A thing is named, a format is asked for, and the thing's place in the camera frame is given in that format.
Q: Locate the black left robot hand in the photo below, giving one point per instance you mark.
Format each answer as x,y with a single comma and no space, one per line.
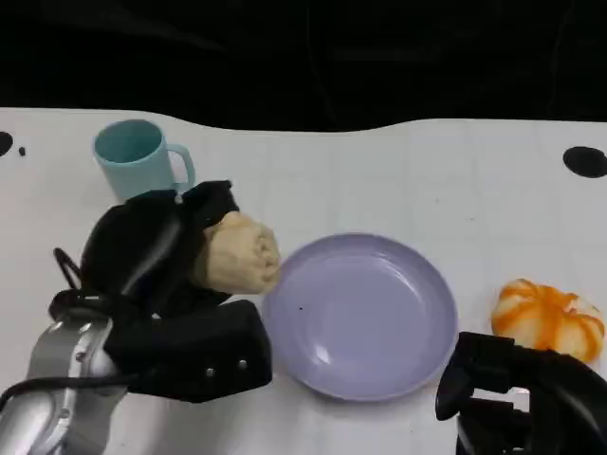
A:
137,246

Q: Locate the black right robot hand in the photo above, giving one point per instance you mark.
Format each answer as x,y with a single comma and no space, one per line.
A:
545,403

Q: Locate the beige towel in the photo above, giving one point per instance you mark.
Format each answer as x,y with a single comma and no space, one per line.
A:
242,258

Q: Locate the lilac plate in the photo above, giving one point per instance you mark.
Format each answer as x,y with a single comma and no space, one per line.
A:
360,317

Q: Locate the orange and white toy bread roll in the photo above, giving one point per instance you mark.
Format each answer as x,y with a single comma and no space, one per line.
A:
545,317

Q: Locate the pale green mug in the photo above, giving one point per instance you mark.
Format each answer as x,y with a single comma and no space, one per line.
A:
137,158

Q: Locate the black backdrop curtain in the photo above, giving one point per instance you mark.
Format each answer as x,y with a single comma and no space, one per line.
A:
303,57

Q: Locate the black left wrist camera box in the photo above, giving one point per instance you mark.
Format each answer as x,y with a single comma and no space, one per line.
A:
199,355

